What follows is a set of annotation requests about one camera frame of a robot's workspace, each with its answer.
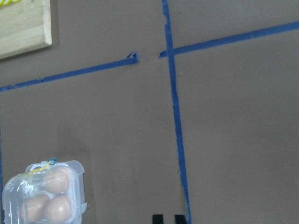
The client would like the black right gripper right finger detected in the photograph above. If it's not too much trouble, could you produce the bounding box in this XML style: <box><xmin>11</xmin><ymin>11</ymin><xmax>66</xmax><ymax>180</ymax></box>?
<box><xmin>175</xmin><ymin>214</ymin><xmax>187</xmax><ymax>224</ymax></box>

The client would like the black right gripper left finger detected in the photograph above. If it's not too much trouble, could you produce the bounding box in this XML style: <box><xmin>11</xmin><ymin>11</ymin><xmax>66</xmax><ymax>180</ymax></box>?
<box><xmin>152</xmin><ymin>214</ymin><xmax>163</xmax><ymax>224</ymax></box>

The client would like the brown egg from bowl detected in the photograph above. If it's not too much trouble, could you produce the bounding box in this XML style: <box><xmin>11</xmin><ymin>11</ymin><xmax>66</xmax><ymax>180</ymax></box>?
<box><xmin>45</xmin><ymin>195</ymin><xmax>72</xmax><ymax>224</ymax></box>

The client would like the brown egg front tray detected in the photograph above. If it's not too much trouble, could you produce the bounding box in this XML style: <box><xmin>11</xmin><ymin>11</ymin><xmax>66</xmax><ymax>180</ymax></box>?
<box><xmin>43</xmin><ymin>168</ymin><xmax>70</xmax><ymax>194</ymax></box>

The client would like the brown egg tray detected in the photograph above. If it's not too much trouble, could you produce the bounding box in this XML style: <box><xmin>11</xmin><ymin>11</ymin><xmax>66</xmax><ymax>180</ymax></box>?
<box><xmin>21</xmin><ymin>194</ymin><xmax>50</xmax><ymax>222</ymax></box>
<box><xmin>43</xmin><ymin>168</ymin><xmax>70</xmax><ymax>194</ymax></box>

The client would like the clear plastic egg box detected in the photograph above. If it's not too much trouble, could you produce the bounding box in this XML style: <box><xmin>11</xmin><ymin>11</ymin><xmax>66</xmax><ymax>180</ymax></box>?
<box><xmin>2</xmin><ymin>159</ymin><xmax>87</xmax><ymax>224</ymax></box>

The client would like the brown egg rear tray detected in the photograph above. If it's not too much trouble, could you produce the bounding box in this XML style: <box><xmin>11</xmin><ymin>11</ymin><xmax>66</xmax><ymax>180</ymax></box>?
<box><xmin>21</xmin><ymin>194</ymin><xmax>50</xmax><ymax>222</ymax></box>

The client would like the bamboo cutting board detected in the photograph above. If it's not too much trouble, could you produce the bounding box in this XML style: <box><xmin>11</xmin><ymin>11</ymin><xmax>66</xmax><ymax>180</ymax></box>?
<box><xmin>0</xmin><ymin>0</ymin><xmax>52</xmax><ymax>59</ymax></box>

